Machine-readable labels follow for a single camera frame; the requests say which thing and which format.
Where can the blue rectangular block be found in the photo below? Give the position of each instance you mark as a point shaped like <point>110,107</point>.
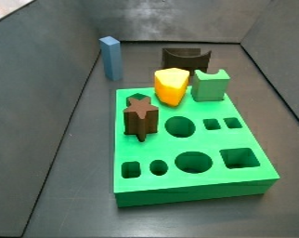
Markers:
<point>111,52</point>

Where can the green notched block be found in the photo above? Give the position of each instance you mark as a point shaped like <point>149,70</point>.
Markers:
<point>210,85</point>

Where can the brown star block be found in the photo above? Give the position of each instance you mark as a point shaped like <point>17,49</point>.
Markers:
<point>141,118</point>

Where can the green shape sorter board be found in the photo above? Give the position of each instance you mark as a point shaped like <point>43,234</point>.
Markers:
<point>202,156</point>

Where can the black curved block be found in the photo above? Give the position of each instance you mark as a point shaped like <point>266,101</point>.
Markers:
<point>186,58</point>

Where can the yellow orange wedge block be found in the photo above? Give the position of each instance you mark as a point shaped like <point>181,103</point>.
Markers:
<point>171,82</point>

